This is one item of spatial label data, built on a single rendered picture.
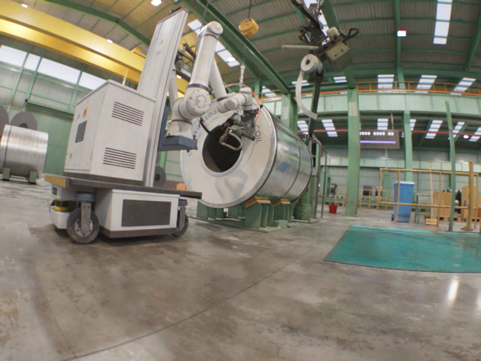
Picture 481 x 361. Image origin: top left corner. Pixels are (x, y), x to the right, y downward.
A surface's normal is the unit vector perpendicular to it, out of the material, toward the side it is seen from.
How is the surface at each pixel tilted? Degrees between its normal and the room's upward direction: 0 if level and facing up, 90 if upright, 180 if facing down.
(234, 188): 90
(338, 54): 90
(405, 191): 93
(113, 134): 90
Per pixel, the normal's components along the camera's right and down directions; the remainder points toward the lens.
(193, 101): 0.50, 0.13
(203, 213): -0.54, -0.11
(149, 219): 0.85, 0.05
